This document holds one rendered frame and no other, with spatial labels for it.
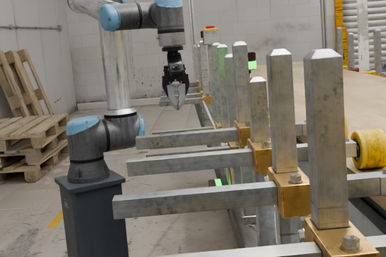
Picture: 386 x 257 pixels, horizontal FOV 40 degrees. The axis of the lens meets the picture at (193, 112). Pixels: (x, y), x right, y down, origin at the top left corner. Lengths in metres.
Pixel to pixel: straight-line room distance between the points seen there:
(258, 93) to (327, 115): 0.50
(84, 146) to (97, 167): 0.11
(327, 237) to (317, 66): 0.19
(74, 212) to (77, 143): 0.30
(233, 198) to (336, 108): 0.28
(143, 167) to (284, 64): 0.38
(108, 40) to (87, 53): 7.41
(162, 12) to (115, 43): 0.66
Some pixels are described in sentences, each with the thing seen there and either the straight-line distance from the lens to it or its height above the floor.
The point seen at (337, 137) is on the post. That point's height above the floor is 1.08.
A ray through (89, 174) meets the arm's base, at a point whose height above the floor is 0.64.
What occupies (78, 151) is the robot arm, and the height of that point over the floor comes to 0.74.
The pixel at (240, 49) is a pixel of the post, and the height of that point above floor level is 1.15.
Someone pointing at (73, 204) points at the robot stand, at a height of 0.53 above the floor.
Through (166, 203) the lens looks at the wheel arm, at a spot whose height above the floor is 0.95.
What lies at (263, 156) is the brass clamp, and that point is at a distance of 1.04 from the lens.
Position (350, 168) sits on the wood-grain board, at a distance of 1.15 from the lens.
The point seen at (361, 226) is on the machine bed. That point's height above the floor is 0.77.
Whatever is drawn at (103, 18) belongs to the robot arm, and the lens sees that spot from 1.84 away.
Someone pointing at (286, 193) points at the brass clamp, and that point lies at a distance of 0.80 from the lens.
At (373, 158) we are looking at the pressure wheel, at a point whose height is 0.93.
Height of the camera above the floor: 1.20
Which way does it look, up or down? 8 degrees down
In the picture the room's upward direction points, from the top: 5 degrees counter-clockwise
